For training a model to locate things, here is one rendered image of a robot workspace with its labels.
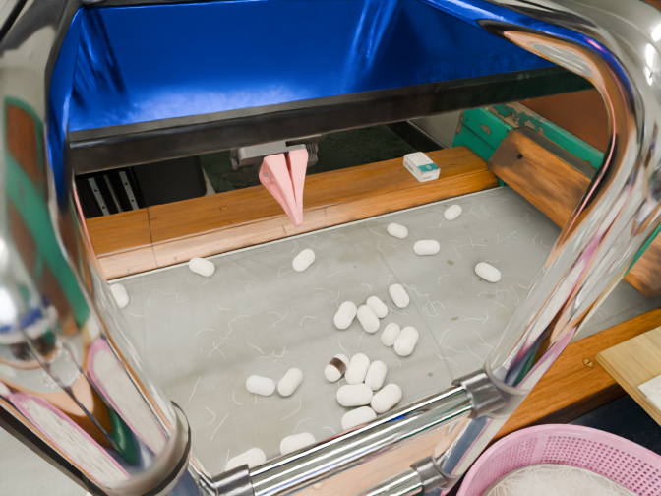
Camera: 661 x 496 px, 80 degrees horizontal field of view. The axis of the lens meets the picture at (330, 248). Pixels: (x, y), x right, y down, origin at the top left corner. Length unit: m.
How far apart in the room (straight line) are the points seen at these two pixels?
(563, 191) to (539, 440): 0.33
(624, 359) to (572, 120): 0.34
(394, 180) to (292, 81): 0.50
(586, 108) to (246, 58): 0.55
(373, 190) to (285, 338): 0.30
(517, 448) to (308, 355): 0.23
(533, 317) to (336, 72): 0.14
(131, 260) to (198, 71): 0.42
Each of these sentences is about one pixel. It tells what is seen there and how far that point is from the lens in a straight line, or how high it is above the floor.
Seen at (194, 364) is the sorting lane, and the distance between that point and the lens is 0.48.
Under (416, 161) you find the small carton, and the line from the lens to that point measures 0.71.
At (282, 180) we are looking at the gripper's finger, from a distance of 0.42.
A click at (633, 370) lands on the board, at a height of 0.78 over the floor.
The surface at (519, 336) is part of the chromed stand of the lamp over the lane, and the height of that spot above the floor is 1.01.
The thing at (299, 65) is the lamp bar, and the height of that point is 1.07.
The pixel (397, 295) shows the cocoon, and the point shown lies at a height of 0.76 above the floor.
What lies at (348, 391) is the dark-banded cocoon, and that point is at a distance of 0.43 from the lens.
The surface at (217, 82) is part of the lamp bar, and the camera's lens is 0.20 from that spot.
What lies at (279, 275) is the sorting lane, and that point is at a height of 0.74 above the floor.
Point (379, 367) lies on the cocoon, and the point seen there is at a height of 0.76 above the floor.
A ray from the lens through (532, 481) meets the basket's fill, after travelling 0.47.
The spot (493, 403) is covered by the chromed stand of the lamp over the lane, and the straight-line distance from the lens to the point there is 0.21.
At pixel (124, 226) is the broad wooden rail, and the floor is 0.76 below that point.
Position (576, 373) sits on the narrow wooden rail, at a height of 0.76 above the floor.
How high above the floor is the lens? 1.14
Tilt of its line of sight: 44 degrees down
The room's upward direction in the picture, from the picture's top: 3 degrees clockwise
